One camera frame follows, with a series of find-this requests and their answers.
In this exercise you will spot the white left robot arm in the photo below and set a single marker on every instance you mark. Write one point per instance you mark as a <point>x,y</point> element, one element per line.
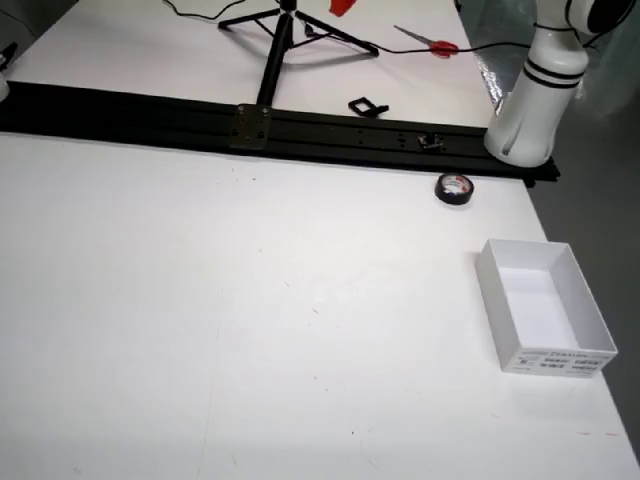
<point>540,100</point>

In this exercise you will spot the white cardboard bin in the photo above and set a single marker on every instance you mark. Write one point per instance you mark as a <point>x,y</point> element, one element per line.
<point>550,300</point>

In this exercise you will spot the black tripod stand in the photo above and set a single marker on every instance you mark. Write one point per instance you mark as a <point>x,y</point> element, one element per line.
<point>272,70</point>

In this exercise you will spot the small black plastic clip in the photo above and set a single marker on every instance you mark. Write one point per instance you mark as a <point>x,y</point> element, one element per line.
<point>367,107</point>

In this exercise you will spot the long black aluminium rail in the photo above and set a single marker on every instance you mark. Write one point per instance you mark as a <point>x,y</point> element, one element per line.
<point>150,120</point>

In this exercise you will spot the small black rail fitting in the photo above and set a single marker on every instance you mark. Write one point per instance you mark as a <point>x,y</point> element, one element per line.
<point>430,141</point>

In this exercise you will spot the grey metal joining plate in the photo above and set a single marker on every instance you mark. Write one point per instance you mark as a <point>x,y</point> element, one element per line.
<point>250,127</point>

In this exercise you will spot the red plastic part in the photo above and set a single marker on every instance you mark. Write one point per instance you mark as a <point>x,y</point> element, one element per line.
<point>342,6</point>

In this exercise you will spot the black electrical tape roll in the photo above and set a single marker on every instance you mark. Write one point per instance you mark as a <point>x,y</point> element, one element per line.
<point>442,195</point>

